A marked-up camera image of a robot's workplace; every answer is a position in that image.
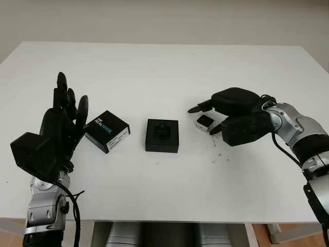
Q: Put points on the small silver depth camera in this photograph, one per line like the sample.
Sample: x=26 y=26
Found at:
x=204 y=121

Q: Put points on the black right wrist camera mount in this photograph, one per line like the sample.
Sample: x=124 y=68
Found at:
x=244 y=128

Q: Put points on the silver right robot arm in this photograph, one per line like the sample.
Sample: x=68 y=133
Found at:
x=298 y=126

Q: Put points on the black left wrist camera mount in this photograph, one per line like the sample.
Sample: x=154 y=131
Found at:
x=33 y=151

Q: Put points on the silver and black robot torso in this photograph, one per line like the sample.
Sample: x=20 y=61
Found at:
x=167 y=234

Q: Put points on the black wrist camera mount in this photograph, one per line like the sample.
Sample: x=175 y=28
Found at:
x=33 y=151
x=244 y=128

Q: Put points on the black camera box base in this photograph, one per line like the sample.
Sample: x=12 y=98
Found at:
x=154 y=144

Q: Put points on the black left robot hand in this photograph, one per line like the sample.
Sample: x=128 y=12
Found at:
x=59 y=123

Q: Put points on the grey table leg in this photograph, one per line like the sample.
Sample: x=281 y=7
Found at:
x=273 y=232

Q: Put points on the black RealSense box lid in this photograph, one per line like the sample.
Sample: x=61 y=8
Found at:
x=106 y=130

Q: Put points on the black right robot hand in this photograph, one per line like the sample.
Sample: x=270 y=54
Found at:
x=236 y=101

